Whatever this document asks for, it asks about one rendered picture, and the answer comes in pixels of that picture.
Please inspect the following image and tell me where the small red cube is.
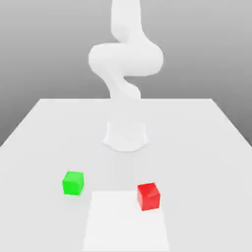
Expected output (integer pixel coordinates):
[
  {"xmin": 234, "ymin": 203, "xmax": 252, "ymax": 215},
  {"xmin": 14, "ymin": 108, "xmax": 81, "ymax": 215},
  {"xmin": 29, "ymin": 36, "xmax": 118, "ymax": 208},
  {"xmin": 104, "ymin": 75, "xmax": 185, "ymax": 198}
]
[{"xmin": 137, "ymin": 182, "xmax": 161, "ymax": 212}]

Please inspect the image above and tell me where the small green cube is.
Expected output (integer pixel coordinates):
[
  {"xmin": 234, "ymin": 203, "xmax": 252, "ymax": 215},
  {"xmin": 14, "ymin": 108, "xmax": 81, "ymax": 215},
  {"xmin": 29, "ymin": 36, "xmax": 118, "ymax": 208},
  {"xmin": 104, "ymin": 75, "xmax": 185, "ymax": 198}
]
[{"xmin": 62, "ymin": 171, "xmax": 85, "ymax": 197}]

